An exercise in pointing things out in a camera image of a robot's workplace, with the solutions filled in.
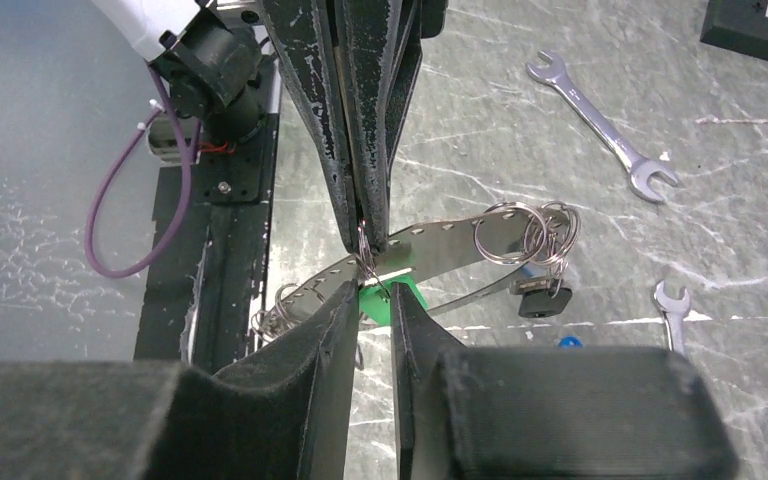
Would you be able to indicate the small chrome open-end wrench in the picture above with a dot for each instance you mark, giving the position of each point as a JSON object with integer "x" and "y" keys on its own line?
{"x": 674, "y": 311}

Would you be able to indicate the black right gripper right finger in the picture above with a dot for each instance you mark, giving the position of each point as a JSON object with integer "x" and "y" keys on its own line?
{"x": 593, "y": 412}

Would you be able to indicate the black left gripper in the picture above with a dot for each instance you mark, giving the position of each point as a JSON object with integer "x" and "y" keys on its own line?
{"x": 210, "y": 69}

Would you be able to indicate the key with green tag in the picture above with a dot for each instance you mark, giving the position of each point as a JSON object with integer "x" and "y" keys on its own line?
{"x": 374, "y": 301}

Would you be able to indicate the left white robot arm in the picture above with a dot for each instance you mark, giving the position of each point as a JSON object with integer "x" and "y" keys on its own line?
{"x": 142, "y": 22}

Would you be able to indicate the black flat case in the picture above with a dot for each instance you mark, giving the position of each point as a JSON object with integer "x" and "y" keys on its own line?
{"x": 740, "y": 26}

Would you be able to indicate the large chrome open-end wrench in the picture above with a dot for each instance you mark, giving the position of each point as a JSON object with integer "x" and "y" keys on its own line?
{"x": 639, "y": 168}

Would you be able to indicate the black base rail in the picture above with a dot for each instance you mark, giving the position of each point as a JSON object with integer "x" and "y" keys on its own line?
{"x": 202, "y": 291}

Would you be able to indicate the key with blue tag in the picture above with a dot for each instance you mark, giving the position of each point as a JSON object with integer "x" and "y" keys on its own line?
{"x": 570, "y": 342}

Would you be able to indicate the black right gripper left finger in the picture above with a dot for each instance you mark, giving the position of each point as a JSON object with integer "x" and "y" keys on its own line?
{"x": 280, "y": 413}

